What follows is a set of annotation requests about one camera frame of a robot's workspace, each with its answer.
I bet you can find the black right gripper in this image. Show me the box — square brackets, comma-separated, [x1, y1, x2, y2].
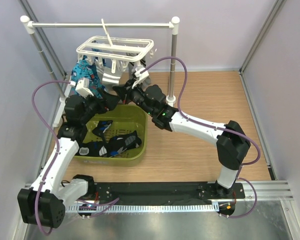
[113, 78, 155, 117]

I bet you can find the aluminium slotted rail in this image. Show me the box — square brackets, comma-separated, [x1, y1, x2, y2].
[66, 202, 219, 214]

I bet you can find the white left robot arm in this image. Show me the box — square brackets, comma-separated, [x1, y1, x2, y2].
[17, 89, 120, 229]

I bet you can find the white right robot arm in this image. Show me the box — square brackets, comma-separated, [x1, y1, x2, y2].
[112, 79, 251, 198]

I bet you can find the grey striped sock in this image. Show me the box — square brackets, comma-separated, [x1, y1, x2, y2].
[101, 67, 123, 87]

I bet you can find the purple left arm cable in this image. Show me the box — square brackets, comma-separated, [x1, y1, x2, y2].
[31, 80, 75, 236]

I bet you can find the black patterned sock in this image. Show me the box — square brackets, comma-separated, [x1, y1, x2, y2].
[99, 131, 142, 158]
[76, 120, 113, 157]

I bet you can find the blue shark pattern sock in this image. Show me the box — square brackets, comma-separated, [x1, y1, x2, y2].
[71, 59, 105, 98]

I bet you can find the white metal drying rack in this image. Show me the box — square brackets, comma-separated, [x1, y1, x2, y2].
[19, 16, 181, 128]

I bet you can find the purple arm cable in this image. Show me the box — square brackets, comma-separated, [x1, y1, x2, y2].
[138, 56, 261, 167]
[31, 80, 75, 236]

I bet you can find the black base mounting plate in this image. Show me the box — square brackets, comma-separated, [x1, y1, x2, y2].
[80, 181, 245, 206]

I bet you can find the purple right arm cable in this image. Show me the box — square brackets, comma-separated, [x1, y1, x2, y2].
[138, 56, 261, 167]

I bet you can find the white clip sock hanger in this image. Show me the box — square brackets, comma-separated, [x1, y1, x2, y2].
[76, 19, 154, 73]

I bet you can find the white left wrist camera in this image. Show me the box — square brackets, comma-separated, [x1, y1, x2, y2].
[70, 77, 94, 98]

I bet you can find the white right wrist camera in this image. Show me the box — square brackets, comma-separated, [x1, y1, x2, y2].
[132, 65, 149, 89]

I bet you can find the green plastic basket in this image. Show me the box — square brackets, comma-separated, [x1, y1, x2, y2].
[74, 104, 148, 167]

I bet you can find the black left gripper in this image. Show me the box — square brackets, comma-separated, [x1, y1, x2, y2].
[79, 87, 120, 125]

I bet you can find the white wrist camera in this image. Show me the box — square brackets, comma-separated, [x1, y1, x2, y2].
[70, 77, 94, 98]
[132, 65, 149, 89]

